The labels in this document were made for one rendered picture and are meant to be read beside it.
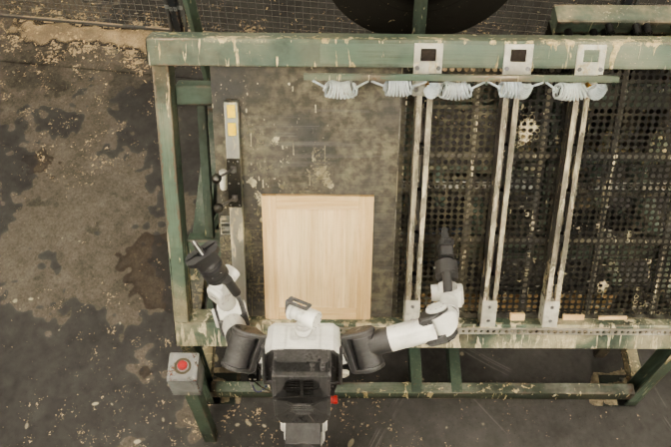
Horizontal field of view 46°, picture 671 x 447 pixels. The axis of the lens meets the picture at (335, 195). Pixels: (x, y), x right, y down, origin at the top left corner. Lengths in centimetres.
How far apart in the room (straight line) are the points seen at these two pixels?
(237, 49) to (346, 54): 38
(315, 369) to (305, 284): 64
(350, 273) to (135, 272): 169
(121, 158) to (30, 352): 130
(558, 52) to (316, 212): 108
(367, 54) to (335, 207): 64
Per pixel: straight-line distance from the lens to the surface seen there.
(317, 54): 282
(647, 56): 303
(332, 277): 326
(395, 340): 280
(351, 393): 401
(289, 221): 314
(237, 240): 318
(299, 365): 274
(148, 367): 434
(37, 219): 494
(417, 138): 296
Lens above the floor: 395
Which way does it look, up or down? 57 degrees down
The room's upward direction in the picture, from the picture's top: 1 degrees clockwise
